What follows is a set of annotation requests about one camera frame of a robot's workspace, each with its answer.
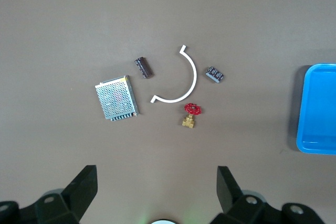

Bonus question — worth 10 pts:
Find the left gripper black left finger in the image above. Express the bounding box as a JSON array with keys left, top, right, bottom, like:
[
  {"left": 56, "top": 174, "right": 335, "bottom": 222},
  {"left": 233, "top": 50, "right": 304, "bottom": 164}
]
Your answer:
[{"left": 0, "top": 165, "right": 98, "bottom": 224}]

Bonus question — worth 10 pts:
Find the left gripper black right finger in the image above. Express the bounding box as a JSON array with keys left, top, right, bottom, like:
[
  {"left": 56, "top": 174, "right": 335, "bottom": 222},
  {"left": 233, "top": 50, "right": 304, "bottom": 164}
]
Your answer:
[{"left": 209, "top": 165, "right": 336, "bottom": 224}]

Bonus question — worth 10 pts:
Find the short black printed capacitor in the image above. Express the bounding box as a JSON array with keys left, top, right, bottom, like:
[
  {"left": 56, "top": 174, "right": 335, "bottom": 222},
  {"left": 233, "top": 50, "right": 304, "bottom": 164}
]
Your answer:
[{"left": 205, "top": 66, "right": 225, "bottom": 84}]

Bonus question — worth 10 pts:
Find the long dark brown capacitor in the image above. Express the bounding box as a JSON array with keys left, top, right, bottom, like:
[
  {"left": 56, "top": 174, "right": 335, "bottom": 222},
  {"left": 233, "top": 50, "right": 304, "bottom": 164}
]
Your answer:
[{"left": 134, "top": 56, "right": 153, "bottom": 80}]

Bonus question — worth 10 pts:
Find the brass valve with red handwheel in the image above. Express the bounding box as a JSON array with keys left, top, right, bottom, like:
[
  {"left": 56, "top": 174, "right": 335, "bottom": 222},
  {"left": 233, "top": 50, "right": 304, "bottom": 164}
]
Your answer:
[{"left": 181, "top": 102, "right": 202, "bottom": 130}]

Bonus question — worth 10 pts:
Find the perforated metal power supply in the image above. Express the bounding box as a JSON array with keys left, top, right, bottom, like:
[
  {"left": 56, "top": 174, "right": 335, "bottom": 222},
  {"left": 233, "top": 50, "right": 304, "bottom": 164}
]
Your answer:
[{"left": 94, "top": 74, "right": 140, "bottom": 122}]

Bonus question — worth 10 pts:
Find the blue plastic tray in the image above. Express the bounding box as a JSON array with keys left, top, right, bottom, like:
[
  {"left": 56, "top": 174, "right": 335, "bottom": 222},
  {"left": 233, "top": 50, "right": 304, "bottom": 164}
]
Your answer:
[{"left": 296, "top": 63, "right": 336, "bottom": 155}]

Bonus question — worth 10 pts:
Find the brown table mat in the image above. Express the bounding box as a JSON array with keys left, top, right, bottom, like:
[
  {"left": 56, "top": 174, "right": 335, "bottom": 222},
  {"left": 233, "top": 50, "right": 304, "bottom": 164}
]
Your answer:
[{"left": 0, "top": 0, "right": 336, "bottom": 224}]

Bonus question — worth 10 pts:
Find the white curved plastic bracket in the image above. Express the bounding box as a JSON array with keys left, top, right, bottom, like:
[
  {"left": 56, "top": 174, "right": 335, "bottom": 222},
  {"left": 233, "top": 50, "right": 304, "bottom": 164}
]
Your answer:
[{"left": 150, "top": 45, "right": 197, "bottom": 104}]

